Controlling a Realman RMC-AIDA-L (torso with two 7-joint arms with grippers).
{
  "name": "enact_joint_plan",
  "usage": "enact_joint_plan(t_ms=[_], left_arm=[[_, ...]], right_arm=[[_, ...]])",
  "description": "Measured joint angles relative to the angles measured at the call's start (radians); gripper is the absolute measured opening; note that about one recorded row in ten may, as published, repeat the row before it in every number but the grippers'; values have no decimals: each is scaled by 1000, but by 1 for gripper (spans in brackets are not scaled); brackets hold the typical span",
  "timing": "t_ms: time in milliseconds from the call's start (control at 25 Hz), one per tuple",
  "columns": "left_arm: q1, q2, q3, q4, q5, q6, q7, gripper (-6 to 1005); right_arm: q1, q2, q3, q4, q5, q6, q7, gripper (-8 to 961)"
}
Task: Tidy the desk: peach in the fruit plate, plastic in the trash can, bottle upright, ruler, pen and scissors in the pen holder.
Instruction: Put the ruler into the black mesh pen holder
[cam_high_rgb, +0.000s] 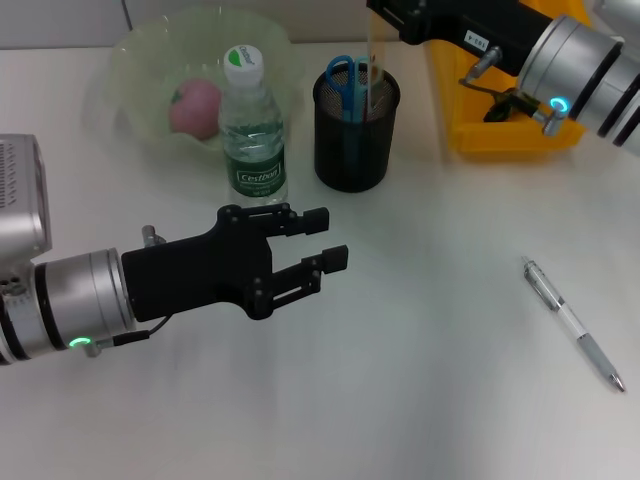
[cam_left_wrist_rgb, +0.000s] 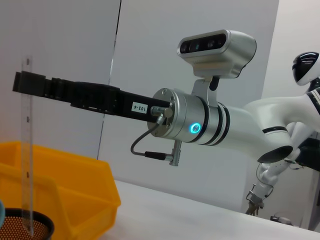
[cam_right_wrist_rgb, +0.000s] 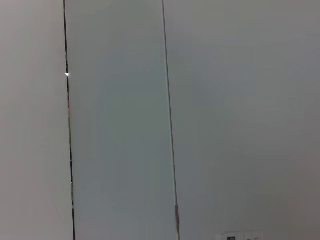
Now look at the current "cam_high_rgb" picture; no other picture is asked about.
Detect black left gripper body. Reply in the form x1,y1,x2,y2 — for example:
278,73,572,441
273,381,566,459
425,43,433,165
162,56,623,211
121,203,276,324

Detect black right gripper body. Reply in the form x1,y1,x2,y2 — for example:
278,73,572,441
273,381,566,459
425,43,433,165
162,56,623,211
398,0,557,79

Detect clear plastic ruler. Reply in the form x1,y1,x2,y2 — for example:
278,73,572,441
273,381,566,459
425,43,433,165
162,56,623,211
366,12,390,119

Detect clear green-label water bottle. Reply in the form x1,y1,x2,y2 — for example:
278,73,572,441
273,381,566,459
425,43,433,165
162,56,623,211
218,43,290,209

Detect green plastic wrapper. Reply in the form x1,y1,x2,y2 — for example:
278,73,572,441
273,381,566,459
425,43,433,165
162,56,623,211
481,87,542,124

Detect blue plastic scissors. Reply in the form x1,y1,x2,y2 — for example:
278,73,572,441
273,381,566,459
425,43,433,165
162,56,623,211
325,54,374,126

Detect pink toy peach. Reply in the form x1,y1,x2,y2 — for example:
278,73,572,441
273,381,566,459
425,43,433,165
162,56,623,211
168,78,223,142

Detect white silver pen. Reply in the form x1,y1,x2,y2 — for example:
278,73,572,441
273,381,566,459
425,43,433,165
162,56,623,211
519,254,628,394

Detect black mesh pen holder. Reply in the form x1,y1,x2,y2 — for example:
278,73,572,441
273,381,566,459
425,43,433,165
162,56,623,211
312,62,402,193

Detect pale green fruit plate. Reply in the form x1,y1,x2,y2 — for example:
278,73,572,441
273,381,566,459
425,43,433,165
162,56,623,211
82,7,307,157

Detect yellow plastic bin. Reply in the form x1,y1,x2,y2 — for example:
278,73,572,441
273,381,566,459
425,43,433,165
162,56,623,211
430,34,589,162

